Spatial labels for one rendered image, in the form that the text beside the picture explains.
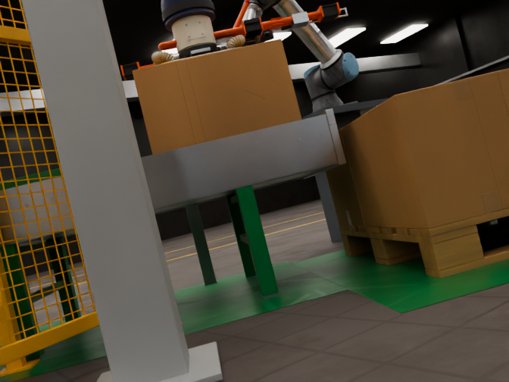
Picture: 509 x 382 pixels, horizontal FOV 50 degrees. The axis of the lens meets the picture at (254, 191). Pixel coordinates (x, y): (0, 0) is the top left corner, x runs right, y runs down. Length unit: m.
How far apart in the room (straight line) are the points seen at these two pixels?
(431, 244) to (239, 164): 0.73
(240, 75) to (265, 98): 0.13
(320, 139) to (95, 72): 1.01
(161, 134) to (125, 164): 0.93
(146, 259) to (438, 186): 0.88
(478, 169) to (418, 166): 0.18
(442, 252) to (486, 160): 0.30
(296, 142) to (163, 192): 0.51
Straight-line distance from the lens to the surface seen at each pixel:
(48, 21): 1.33
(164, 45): 2.41
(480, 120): 1.76
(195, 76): 2.20
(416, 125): 1.67
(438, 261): 1.67
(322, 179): 3.29
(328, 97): 3.29
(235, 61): 2.22
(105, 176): 1.24
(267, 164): 2.00
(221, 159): 1.98
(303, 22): 2.50
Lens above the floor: 0.33
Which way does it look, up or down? 1 degrees up
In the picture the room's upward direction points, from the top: 14 degrees counter-clockwise
